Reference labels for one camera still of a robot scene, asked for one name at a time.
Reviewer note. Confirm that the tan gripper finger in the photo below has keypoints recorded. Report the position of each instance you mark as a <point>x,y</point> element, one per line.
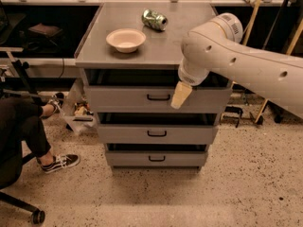
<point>181,93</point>

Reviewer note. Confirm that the grey top drawer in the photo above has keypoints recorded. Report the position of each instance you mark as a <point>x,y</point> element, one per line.
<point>151,91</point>

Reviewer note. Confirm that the grey drawer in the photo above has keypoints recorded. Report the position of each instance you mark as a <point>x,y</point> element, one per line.
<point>153,155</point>
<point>151,91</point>
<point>157,128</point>

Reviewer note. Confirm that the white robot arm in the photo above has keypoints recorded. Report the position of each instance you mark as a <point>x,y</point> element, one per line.
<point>215,46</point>

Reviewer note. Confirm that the grey drawer cabinet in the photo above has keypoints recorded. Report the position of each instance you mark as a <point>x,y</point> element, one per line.
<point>160,51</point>

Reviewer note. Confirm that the grey middle drawer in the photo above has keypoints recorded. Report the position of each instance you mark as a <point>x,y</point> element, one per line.
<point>157,128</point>

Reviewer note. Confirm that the grey bottom drawer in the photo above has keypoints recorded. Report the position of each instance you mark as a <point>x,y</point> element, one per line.
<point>153,155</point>

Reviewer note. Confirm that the white paper bowl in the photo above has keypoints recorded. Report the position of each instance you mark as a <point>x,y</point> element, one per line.
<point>126,40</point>

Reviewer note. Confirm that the crushed green soda can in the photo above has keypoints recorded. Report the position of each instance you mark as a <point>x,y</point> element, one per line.
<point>154,19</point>

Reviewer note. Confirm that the black white sneaker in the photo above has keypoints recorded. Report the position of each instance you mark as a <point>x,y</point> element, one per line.
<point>61,162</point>

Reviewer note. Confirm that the dark box on shelf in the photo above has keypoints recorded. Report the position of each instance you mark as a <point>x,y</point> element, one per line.
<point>43,30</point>

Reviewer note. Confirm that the seated person black trousers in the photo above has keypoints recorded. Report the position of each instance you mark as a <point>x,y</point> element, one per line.
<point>22,120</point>

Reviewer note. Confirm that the black office chair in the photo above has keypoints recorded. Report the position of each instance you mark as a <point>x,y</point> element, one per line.
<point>10,171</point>

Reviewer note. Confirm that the wooden stick frame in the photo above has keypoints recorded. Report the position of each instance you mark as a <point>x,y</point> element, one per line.
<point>254,13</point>

